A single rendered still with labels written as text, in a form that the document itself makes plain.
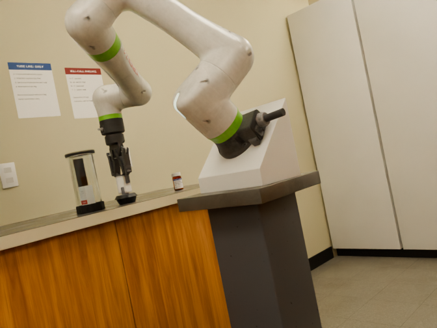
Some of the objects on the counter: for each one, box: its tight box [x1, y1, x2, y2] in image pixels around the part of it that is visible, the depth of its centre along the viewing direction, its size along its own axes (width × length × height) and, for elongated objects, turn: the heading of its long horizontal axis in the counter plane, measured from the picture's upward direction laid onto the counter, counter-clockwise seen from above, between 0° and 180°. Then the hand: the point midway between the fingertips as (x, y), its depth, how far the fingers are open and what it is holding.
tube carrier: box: [64, 150, 102, 206], centre depth 154 cm, size 11×11×21 cm
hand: (123, 184), depth 163 cm, fingers open, 4 cm apart
